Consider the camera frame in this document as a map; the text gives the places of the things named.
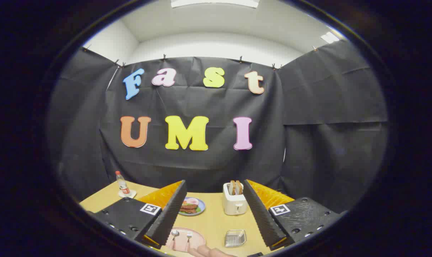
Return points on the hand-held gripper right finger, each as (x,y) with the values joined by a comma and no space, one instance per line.
(262,221)

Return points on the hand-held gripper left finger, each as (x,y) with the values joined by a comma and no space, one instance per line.
(166,221)

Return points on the brown bacon strip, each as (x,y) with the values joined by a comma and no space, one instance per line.
(189,206)
(188,211)

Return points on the metal cutlery basket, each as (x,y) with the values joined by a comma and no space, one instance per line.
(235,238)

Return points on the pink ham slice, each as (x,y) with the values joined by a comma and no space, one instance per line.
(191,201)

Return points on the white toaster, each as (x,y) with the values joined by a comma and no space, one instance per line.
(234,203)

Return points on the pink plate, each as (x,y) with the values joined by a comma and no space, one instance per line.
(198,239)

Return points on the blue plate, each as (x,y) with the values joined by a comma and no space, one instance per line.
(201,205)

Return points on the toast bread slice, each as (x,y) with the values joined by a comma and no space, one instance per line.
(232,187)
(239,187)

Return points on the small white square coaster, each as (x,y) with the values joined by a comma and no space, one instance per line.
(132,194)

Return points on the clear water bottle red label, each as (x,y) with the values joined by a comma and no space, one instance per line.
(122,185)

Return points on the small ceiling light panel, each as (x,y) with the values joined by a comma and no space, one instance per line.
(329,37)

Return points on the large ceiling light panel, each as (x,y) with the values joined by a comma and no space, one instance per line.
(216,3)

